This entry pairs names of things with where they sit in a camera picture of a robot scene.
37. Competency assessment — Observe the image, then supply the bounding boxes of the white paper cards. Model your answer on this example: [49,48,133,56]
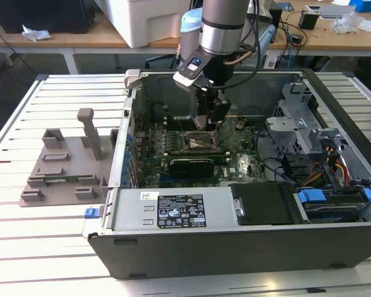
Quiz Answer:
[355,20,371,38]

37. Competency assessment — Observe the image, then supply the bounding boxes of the large black box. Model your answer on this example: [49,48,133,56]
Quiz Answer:
[0,0,96,35]

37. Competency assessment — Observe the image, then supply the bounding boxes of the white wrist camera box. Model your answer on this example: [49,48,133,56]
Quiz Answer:
[172,54,214,91]

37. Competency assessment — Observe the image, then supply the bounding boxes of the gray parts rack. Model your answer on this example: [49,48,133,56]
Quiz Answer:
[18,107,120,208]

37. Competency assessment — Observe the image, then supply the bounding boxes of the black PC case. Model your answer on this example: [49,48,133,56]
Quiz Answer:
[82,68,371,281]

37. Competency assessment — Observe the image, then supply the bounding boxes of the wooden desk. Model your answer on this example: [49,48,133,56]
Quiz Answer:
[0,0,371,75]

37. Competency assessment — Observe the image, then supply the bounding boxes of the CPU socket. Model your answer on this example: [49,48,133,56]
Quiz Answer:
[182,129,222,152]

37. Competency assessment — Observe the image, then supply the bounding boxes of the green motherboard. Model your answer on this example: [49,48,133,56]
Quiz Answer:
[132,116,268,188]

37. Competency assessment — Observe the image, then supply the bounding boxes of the white power strip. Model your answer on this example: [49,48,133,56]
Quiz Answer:
[263,54,278,69]

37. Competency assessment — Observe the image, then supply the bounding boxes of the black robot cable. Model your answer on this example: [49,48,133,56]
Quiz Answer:
[216,0,268,91]

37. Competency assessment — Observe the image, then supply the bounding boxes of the orange yellow wire bundle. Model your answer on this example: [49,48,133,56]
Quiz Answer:
[307,147,352,186]

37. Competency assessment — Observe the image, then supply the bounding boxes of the clear plastic bag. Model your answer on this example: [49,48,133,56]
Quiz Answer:
[330,11,366,35]

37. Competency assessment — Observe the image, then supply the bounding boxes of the blue case latch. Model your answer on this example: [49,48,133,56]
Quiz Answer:
[83,207,100,220]

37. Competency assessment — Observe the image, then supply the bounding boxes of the black plastic shroud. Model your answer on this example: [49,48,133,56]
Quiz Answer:
[228,182,296,226]

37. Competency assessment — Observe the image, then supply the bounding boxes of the blue cardboard box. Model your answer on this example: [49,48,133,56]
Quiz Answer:
[348,0,371,14]

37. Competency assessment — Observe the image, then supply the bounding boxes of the black graphics card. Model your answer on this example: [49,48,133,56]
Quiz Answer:
[169,157,216,179]

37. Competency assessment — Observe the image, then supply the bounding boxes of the green RAM stick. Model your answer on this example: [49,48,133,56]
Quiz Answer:
[43,176,83,184]

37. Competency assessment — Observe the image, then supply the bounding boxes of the silver metal drive cage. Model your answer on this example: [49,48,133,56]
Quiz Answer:
[263,82,327,163]

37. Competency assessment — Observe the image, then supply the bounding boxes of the metal socket cover frame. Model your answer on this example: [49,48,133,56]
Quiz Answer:
[215,119,236,148]

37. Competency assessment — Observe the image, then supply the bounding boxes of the white plastic container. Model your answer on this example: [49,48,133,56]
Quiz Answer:
[94,0,205,50]

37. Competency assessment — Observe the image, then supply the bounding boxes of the crumpled white paper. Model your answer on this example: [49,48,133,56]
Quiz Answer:
[20,24,53,43]

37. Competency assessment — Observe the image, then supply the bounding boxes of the blue disk carrier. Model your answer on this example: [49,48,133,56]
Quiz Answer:
[292,187,371,224]

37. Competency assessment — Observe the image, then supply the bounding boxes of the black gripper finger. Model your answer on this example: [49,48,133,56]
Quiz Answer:
[195,87,211,124]
[208,92,232,131]

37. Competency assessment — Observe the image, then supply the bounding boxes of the silver flat tray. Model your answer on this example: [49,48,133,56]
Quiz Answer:
[302,3,357,20]

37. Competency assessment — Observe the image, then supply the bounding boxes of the small black box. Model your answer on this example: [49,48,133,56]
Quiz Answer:
[298,11,320,31]

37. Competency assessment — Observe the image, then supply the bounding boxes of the silver power supply unit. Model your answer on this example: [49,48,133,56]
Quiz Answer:
[109,186,245,232]

